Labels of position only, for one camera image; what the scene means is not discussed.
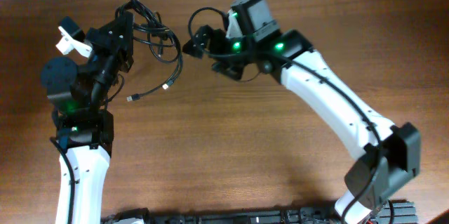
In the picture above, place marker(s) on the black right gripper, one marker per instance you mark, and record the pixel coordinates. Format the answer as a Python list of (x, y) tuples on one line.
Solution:
[(217, 35)]

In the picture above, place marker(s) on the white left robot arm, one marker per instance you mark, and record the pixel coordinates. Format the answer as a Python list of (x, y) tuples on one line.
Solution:
[(77, 84)]

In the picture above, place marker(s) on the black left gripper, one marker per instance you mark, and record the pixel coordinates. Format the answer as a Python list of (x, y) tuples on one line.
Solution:
[(121, 50)]

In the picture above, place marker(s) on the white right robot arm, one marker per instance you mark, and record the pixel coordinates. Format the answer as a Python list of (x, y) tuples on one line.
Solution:
[(386, 156)]

